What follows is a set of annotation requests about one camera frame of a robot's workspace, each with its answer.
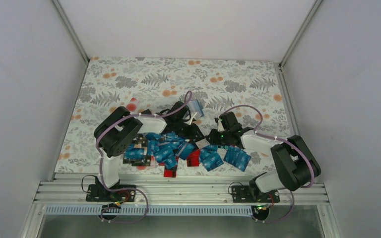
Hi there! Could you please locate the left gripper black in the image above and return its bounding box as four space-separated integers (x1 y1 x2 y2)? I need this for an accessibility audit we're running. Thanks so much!
173 119 204 140

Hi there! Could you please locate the blue leather card holder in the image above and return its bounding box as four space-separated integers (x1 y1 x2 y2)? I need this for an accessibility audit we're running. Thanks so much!
187 100 204 119

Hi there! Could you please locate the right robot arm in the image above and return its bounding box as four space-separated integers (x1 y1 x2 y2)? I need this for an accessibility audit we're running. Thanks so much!
207 112 321 202

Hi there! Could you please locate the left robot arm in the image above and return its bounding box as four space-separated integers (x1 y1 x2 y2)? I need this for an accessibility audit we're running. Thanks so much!
94 101 204 201

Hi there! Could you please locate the blue cards right stack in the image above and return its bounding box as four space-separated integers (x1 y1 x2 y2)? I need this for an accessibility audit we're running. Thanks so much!
223 146 252 172

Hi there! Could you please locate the white red translucent card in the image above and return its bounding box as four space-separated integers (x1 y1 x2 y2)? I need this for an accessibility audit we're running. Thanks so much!
125 98 140 113

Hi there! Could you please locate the red card front centre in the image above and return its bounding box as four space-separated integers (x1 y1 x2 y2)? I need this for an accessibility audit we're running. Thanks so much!
163 167 177 178

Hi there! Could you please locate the floral patterned table mat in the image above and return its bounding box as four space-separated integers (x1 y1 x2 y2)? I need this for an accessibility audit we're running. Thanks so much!
55 57 293 174

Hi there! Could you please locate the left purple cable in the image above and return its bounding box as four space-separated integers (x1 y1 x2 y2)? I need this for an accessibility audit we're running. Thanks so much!
95 91 193 191

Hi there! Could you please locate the purple cable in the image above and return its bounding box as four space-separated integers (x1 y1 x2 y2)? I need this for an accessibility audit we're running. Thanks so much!
95 91 193 191
221 105 316 189

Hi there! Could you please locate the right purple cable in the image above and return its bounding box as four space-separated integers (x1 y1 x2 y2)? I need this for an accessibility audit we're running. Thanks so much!
221 105 316 189

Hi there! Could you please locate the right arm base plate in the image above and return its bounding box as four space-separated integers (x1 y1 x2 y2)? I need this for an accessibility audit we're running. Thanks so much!
230 185 280 203

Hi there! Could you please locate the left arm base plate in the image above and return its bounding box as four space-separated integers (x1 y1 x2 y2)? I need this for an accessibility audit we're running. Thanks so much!
85 184 136 202

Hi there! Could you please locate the aluminium rail frame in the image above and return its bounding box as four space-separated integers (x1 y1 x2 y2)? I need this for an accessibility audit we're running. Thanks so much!
34 174 329 205

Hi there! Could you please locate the grey perforated cable duct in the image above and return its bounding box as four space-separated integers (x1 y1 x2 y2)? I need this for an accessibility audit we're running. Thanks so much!
43 204 252 217

